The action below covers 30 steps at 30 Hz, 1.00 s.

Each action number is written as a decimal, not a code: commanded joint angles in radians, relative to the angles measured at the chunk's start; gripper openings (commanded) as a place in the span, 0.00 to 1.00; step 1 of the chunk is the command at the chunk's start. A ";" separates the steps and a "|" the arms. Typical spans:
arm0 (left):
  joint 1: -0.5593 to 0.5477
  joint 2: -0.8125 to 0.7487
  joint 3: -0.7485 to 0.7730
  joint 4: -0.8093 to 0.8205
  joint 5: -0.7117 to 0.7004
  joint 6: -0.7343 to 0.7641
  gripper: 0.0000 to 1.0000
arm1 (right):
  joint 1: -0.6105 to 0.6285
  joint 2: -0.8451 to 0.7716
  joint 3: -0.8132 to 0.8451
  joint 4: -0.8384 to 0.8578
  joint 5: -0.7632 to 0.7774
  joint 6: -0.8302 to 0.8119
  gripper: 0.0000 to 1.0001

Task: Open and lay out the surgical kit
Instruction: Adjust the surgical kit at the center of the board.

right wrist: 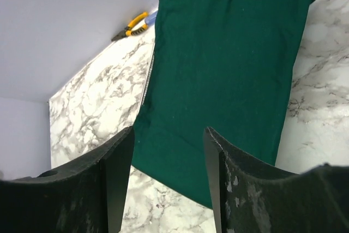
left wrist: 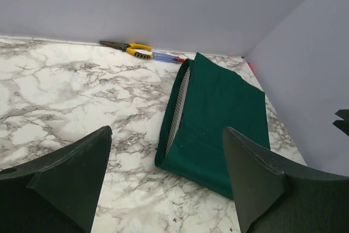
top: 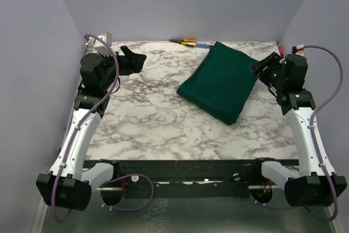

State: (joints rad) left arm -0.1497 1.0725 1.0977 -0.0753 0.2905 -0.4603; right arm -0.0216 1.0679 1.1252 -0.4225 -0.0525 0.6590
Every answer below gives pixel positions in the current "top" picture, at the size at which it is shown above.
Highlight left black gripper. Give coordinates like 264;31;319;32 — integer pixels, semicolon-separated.
99;45;146;90

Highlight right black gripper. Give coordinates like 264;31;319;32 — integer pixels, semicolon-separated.
250;51;287;89

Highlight dark green surgical cloth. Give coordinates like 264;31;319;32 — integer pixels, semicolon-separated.
177;41;257;126

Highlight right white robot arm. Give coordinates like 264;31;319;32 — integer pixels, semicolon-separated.
250;52;347;207

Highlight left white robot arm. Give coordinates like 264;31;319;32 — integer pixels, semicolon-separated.
36;46;147;211

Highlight red marker at edge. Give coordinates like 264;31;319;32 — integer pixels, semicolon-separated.
278;46;284;56

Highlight blue red pen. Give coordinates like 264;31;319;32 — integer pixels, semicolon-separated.
195;43;212;49

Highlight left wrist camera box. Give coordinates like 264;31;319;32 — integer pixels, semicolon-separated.
86;31;112;53

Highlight yellow handled pliers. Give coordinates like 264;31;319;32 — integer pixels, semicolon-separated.
169;39;197;47

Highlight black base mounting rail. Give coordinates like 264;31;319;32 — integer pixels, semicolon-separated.
81;158;300;199

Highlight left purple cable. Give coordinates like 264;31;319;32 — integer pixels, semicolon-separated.
51;34;155;223

